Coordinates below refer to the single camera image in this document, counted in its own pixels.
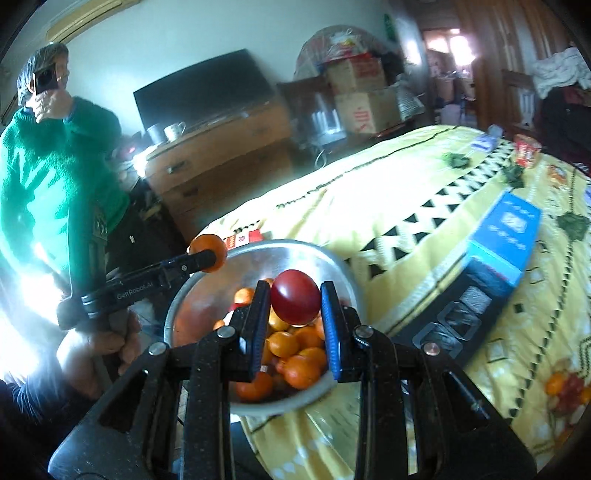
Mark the plaid woven bag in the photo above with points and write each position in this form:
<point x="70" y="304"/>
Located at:
<point x="411" y="104"/>

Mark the red white plastic bag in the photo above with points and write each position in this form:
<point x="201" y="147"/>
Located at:
<point x="346" y="44"/>

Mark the patterned white mug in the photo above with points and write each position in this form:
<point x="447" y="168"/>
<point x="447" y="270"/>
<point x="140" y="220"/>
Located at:
<point x="174" y="130"/>

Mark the pile of oranges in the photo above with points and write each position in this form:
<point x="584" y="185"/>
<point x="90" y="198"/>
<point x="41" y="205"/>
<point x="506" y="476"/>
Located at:
<point x="555" y="383"/>
<point x="300" y="369"/>

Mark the stainless steel bowl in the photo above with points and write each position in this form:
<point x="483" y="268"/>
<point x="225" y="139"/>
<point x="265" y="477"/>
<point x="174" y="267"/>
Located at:
<point x="203" y="277"/>

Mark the brown wooden wardrobe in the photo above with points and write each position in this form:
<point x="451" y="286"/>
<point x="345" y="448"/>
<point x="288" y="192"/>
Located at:
<point x="503" y="37"/>

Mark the white router with antennas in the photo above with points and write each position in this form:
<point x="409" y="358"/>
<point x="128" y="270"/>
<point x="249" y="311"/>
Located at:
<point x="325" y="122"/>

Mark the red white small box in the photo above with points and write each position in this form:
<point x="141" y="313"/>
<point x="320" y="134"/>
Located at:
<point x="242" y="239"/>

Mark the blue green carton box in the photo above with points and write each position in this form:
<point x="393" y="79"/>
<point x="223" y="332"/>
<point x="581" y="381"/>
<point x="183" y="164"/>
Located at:
<point x="503" y="240"/>

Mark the cluster of red tomatoes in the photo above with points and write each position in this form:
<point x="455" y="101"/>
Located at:
<point x="574" y="387"/>

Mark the wooden room door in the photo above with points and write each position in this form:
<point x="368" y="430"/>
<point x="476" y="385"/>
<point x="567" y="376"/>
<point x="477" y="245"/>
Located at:
<point x="411" y="50"/>

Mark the round folding table top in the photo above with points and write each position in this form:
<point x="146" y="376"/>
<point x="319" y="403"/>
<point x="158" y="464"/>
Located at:
<point x="314" y="50"/>

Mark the black flat television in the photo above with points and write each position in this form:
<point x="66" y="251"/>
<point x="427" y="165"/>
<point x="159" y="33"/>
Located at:
<point x="203" y="87"/>

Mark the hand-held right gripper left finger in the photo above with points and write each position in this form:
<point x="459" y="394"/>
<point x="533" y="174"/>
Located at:
<point x="258" y="323"/>

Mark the green door sign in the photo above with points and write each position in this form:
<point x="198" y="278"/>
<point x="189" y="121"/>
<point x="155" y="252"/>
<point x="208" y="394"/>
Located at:
<point x="388" y="26"/>

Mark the brown cardboard box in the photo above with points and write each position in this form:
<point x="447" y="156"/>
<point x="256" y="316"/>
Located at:
<point x="367" y="110"/>
<point x="358" y="74"/>

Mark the dark wooden chair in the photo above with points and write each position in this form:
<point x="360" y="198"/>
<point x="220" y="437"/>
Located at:
<point x="300" y="101"/>

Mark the red instant noodle cup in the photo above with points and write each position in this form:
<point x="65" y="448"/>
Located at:
<point x="526" y="150"/>

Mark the wooden dresser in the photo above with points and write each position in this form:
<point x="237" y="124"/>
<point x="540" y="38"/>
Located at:
<point x="221" y="170"/>

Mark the round orange fruit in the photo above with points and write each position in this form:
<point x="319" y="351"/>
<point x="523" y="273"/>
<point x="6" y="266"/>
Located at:
<point x="208" y="247"/>

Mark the pile of clothes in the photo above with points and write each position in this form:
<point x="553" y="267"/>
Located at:
<point x="568" y="101"/>

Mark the blue tissue packet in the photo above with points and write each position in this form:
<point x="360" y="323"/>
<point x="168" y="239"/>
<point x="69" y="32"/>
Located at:
<point x="487" y="141"/>
<point x="587" y="196"/>

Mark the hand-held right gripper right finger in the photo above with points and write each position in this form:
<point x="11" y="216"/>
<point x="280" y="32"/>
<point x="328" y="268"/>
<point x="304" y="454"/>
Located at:
<point x="330" y="332"/>

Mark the person's left hand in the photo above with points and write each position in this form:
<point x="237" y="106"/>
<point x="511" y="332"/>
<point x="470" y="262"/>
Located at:
<point x="97" y="360"/>

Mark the yellow patterned quilt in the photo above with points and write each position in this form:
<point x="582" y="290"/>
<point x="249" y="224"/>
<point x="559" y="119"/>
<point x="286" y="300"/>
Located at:
<point x="415" y="194"/>

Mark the metal cup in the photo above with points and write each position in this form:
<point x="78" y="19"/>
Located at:
<point x="157" y="134"/>

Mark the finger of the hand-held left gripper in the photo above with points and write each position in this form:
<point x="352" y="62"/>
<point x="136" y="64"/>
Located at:
<point x="189" y="265"/>

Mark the green leafy vegetable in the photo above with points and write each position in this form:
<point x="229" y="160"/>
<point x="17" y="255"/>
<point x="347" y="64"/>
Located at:
<point x="455" y="159"/>
<point x="572" y="225"/>
<point x="515" y="175"/>

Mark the black product box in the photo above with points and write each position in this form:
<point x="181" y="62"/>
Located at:
<point x="452" y="318"/>

